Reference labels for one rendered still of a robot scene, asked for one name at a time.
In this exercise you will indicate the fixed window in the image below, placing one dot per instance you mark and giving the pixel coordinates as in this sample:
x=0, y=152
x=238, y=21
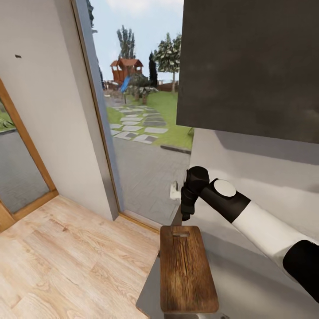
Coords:
x=131, y=51

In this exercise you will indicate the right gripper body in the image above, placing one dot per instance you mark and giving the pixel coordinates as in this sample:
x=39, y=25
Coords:
x=187, y=204

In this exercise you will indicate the cabinet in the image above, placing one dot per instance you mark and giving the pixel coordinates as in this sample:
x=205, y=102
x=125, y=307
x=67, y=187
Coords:
x=251, y=67

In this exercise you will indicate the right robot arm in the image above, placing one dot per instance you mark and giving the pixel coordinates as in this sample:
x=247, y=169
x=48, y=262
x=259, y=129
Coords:
x=293, y=252

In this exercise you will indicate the cutting board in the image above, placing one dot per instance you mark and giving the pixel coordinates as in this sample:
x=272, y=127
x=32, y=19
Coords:
x=186, y=282

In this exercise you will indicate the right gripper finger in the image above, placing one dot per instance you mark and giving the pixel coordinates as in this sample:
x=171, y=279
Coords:
x=185, y=217

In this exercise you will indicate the door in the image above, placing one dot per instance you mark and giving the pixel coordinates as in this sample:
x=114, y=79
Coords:
x=25, y=184

